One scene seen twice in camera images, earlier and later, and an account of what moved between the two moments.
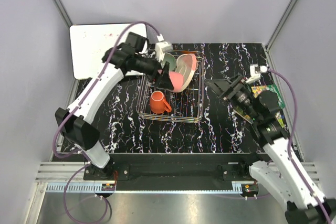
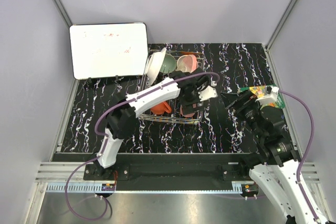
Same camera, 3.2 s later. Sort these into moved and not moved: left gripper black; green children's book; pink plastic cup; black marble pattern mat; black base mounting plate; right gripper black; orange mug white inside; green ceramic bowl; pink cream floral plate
Moved: right gripper black; left gripper black; pink plastic cup
Not moved: pink cream floral plate; orange mug white inside; black base mounting plate; green ceramic bowl; green children's book; black marble pattern mat
